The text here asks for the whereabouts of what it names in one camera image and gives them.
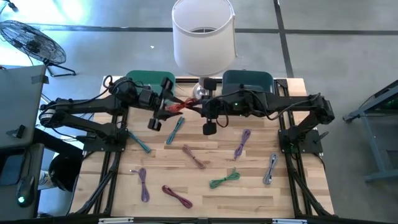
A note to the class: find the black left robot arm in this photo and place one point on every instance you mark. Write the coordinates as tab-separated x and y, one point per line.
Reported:
93	105

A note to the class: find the dark gray desk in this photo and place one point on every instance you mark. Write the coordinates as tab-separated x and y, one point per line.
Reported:
9	205

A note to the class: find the silver lamp white shade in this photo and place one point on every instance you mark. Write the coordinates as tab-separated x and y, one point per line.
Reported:
202	46

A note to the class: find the white blue bottle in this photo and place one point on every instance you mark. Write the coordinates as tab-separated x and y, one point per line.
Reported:
46	180

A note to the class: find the white aluminium bracket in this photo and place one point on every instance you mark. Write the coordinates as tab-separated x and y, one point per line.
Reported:
289	221
115	220

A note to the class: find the blue-gray metal frame table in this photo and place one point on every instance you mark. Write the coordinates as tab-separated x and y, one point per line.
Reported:
385	175

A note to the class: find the black aluminium table frame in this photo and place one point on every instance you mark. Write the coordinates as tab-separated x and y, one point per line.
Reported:
185	80

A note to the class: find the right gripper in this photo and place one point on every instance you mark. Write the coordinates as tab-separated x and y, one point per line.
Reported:
213	107

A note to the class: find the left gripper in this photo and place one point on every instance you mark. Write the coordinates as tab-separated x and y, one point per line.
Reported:
161	101

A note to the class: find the black floor fan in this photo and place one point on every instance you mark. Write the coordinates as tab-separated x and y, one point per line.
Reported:
32	43

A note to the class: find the dark teal plastic bin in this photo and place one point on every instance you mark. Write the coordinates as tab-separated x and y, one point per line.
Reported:
248	79

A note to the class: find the small black desk clip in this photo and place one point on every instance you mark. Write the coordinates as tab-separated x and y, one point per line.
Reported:
18	132

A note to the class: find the green plastic bin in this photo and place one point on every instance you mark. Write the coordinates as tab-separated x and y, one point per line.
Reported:
146	77

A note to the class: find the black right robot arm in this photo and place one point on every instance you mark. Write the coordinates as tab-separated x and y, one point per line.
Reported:
280	101

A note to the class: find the black computer mouse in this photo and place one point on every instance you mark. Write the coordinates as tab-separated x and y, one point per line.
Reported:
25	189

